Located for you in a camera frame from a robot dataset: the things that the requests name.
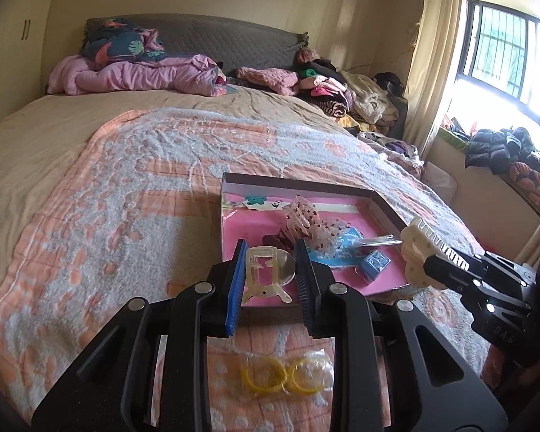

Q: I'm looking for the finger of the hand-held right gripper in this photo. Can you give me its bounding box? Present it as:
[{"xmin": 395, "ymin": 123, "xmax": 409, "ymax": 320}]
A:
[
  {"xmin": 432, "ymin": 251, "xmax": 536, "ymax": 287},
  {"xmin": 424, "ymin": 262, "xmax": 496, "ymax": 321}
]

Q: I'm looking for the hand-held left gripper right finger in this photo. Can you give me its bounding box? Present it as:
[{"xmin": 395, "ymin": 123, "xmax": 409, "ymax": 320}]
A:
[{"xmin": 292, "ymin": 238, "xmax": 509, "ymax": 432}]

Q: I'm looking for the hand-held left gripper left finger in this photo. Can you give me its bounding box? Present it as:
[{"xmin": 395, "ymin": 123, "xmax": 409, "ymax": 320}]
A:
[{"xmin": 31, "ymin": 239, "xmax": 249, "ymax": 432}]

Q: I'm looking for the clear plastic claw clip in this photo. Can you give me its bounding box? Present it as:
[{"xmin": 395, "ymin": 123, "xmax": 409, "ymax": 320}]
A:
[{"xmin": 242, "ymin": 246, "xmax": 296, "ymax": 307}]

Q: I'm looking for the dark red claw clip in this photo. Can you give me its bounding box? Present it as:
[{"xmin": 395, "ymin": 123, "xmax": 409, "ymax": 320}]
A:
[{"xmin": 261, "ymin": 229, "xmax": 298, "ymax": 253}]

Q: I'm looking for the polka dot mesh hair bow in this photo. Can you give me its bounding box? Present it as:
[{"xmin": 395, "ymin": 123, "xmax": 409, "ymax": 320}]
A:
[{"xmin": 282, "ymin": 194, "xmax": 359, "ymax": 262}]

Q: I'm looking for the cream claw hair clip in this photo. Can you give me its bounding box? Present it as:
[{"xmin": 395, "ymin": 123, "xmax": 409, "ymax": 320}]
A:
[{"xmin": 400, "ymin": 216, "xmax": 469, "ymax": 289}]

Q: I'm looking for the silver duckbill hair clip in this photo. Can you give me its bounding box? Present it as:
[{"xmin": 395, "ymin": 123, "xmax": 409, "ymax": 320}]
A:
[{"xmin": 357, "ymin": 235, "xmax": 404, "ymax": 249}]

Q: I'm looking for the shallow brown cardboard box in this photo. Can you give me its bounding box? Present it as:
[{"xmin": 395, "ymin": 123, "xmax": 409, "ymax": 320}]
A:
[{"xmin": 219, "ymin": 171, "xmax": 413, "ymax": 309}]

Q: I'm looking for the small blue packet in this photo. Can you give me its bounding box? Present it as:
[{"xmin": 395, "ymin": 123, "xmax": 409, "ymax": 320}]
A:
[{"xmin": 355, "ymin": 251, "xmax": 390, "ymax": 285}]

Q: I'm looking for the orange patterned cloth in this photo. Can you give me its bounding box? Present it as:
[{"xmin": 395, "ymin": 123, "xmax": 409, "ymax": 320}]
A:
[{"xmin": 505, "ymin": 159, "xmax": 540, "ymax": 211}]

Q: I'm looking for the white plastic bag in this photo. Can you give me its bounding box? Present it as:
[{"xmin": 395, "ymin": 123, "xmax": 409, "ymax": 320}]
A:
[{"xmin": 425, "ymin": 161, "xmax": 458, "ymax": 199}]

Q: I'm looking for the black puffer jacket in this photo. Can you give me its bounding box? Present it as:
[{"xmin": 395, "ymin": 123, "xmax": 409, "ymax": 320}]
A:
[{"xmin": 465, "ymin": 126, "xmax": 540, "ymax": 175}]

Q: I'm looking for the pink and white fleece blanket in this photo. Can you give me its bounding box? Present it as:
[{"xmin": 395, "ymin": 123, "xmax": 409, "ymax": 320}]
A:
[{"xmin": 0, "ymin": 107, "xmax": 492, "ymax": 432}]

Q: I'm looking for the heap of loose clothes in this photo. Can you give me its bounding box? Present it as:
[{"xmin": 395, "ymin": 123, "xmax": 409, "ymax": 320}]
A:
[{"xmin": 357, "ymin": 132, "xmax": 427, "ymax": 177}]

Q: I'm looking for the cream curtain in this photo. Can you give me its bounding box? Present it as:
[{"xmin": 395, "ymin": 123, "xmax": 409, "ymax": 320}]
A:
[{"xmin": 402, "ymin": 0, "xmax": 467, "ymax": 163}]

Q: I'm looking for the pile of folded clothes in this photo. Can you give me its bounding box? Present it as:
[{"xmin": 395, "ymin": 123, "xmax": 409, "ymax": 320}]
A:
[{"xmin": 294, "ymin": 47, "xmax": 404, "ymax": 134}]

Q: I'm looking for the black bag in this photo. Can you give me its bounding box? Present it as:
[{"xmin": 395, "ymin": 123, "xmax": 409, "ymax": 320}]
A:
[{"xmin": 373, "ymin": 71, "xmax": 408, "ymax": 98}]

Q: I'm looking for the pink knit garment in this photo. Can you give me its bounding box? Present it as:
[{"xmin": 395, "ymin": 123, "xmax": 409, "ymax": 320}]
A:
[{"xmin": 236, "ymin": 66, "xmax": 298, "ymax": 96}]

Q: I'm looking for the barred window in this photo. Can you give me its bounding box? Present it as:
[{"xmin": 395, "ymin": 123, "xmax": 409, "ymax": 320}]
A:
[{"xmin": 460, "ymin": 0, "xmax": 540, "ymax": 115}]

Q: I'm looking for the pink quilt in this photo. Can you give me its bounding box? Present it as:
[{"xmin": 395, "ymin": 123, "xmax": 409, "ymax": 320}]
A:
[{"xmin": 47, "ymin": 53, "xmax": 226, "ymax": 97}]

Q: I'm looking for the bed with beige sheet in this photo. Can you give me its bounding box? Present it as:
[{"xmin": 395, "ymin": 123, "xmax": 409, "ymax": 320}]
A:
[{"xmin": 0, "ymin": 85, "xmax": 492, "ymax": 432}]

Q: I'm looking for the grey quilted headboard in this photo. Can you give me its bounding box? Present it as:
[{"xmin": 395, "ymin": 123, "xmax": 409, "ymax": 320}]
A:
[{"xmin": 85, "ymin": 15, "xmax": 310, "ymax": 78}]

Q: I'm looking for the dark floral pillow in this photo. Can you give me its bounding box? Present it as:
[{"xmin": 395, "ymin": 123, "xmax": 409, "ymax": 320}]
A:
[{"xmin": 80, "ymin": 17, "xmax": 165, "ymax": 65}]

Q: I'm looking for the white built-in wardrobe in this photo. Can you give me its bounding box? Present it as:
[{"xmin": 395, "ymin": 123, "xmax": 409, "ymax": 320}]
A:
[{"xmin": 0, "ymin": 0, "xmax": 64, "ymax": 123}]

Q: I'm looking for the yellow hair ties packet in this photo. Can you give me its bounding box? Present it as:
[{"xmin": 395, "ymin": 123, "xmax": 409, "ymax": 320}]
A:
[{"xmin": 239, "ymin": 350, "xmax": 334, "ymax": 397}]

